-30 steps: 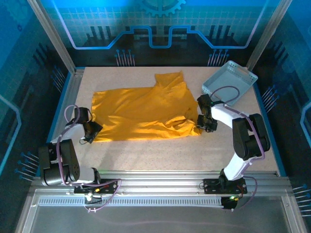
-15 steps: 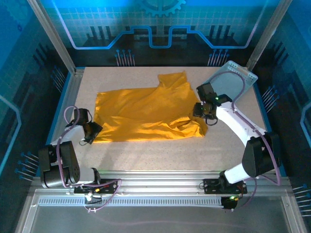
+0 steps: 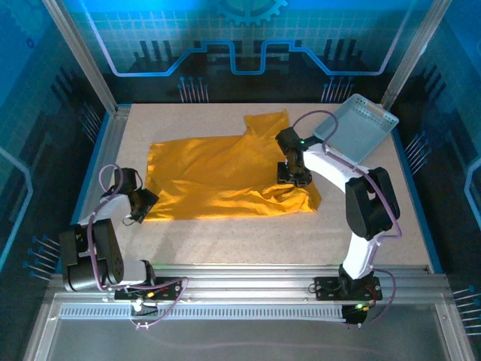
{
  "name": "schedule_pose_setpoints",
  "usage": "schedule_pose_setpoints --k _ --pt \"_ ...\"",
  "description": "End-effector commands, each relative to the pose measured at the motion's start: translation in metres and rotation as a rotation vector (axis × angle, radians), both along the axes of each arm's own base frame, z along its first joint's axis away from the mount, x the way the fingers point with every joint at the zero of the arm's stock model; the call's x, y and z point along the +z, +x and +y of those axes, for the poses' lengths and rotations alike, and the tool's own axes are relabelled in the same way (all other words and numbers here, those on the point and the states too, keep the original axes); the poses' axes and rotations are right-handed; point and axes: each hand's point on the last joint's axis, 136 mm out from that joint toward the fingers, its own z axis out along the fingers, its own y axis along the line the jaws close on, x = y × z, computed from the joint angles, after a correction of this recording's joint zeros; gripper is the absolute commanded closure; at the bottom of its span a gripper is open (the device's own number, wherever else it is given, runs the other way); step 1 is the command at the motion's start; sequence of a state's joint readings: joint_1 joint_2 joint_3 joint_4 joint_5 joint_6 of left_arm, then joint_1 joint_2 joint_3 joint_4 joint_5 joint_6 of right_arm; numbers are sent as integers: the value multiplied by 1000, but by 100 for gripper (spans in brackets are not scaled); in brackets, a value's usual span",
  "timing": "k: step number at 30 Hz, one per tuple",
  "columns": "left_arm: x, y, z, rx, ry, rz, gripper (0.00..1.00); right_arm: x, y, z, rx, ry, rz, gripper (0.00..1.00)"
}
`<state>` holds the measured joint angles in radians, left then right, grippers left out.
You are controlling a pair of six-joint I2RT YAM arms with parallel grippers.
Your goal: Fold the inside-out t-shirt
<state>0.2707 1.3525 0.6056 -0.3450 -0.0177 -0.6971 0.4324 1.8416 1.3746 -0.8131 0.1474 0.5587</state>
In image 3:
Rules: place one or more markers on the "yellow t-shirt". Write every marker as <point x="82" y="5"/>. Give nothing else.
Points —
<point x="210" y="176"/>

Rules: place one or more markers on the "light blue plastic basket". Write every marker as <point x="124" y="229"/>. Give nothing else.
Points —
<point x="360" y="131"/>

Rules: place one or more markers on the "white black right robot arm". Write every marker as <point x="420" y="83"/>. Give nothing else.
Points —
<point x="370" y="207"/>

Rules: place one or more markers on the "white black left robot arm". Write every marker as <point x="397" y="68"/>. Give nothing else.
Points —
<point x="109" y="259"/>

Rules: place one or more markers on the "small white connector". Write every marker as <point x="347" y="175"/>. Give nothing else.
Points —
<point x="137" y="306"/>

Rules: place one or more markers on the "small black connector box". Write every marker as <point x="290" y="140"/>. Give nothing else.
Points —
<point x="353" y="317"/>

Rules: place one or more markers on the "clear acrylic panel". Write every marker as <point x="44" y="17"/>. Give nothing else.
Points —
<point x="240" y="342"/>

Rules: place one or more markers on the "aluminium side rail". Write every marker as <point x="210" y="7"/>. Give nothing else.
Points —
<point x="114" y="129"/>

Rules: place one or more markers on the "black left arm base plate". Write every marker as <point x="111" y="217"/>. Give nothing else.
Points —
<point x="171" y="287"/>

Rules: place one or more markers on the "aluminium mounting rail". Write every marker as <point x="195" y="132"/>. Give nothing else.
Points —
<point x="244" y="280"/>

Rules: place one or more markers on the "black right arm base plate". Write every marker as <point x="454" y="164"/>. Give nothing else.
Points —
<point x="327" y="287"/>

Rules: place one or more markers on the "aluminium frame post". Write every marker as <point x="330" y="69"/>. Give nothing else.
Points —
<point x="413" y="56"/>
<point x="84" y="60"/>

